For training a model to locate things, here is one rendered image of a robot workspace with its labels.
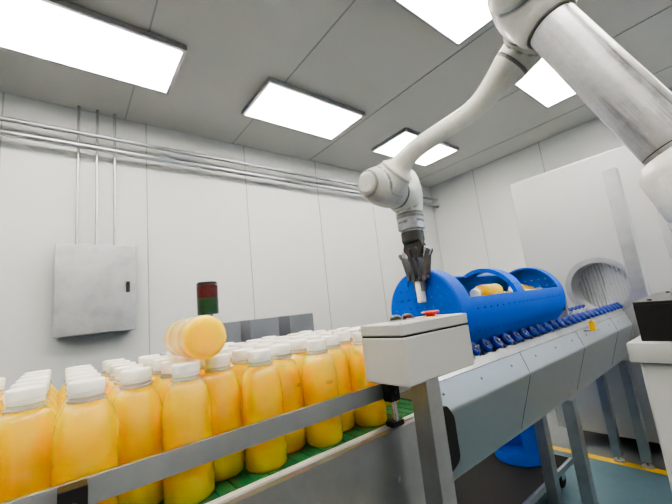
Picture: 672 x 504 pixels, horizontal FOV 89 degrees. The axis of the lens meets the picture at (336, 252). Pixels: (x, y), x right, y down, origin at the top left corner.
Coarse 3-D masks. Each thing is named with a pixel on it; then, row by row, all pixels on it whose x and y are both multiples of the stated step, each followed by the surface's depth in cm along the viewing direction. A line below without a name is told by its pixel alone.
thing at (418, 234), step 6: (402, 234) 113; (408, 234) 111; (414, 234) 110; (420, 234) 111; (402, 240) 113; (408, 240) 111; (414, 240) 110; (420, 240) 110; (408, 246) 114; (414, 246) 112; (420, 246) 110; (420, 252) 110
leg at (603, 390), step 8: (600, 376) 221; (600, 384) 221; (600, 392) 221; (608, 392) 220; (600, 400) 221; (608, 400) 218; (608, 408) 218; (608, 416) 218; (608, 424) 218; (616, 424) 218; (608, 432) 218; (616, 432) 215; (616, 440) 214; (616, 448) 214
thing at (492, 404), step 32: (608, 320) 196; (544, 352) 134; (576, 352) 151; (608, 352) 188; (448, 384) 94; (480, 384) 102; (512, 384) 112; (544, 384) 131; (576, 384) 158; (480, 416) 101; (512, 416) 116; (480, 448) 104
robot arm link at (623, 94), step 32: (512, 0) 73; (544, 0) 72; (576, 0) 73; (512, 32) 79; (544, 32) 73; (576, 32) 69; (576, 64) 69; (608, 64) 66; (640, 64) 65; (608, 96) 66; (640, 96) 62; (640, 128) 63; (640, 160) 66
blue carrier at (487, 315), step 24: (408, 288) 117; (432, 288) 110; (456, 288) 105; (504, 288) 176; (552, 288) 149; (408, 312) 117; (456, 312) 103; (480, 312) 108; (504, 312) 118; (528, 312) 131; (552, 312) 148; (480, 336) 112
